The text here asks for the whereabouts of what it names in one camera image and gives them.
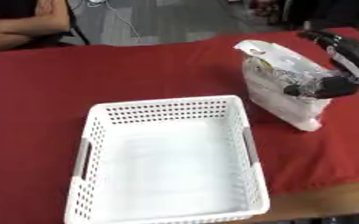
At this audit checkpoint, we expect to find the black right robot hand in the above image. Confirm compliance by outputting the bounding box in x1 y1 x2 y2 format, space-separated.
282 75 359 100

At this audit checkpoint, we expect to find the white printed snack bag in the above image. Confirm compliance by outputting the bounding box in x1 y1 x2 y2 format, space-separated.
231 39 338 132

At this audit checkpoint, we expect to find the white cable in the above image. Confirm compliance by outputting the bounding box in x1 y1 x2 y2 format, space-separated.
84 0 143 39

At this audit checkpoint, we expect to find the person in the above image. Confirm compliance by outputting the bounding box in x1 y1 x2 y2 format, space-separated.
0 0 81 53

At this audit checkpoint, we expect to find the white perforated plastic basket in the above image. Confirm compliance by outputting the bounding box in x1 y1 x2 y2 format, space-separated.
63 94 271 224

